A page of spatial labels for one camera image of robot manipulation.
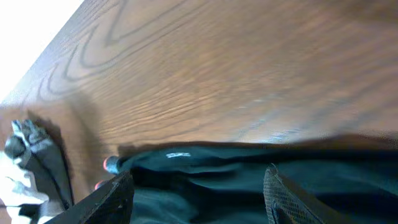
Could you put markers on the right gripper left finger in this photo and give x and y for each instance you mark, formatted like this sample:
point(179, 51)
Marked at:
point(111, 203)

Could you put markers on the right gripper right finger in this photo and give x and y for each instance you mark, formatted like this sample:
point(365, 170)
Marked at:
point(286, 202)

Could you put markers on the black leggings red waistband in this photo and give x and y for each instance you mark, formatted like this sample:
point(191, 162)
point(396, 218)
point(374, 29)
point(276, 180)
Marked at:
point(212, 182)

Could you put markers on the grey folded garment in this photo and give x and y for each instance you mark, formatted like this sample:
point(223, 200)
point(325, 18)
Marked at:
point(31, 148)

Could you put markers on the white t-shirt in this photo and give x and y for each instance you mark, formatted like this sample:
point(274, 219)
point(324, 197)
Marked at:
point(18, 187)

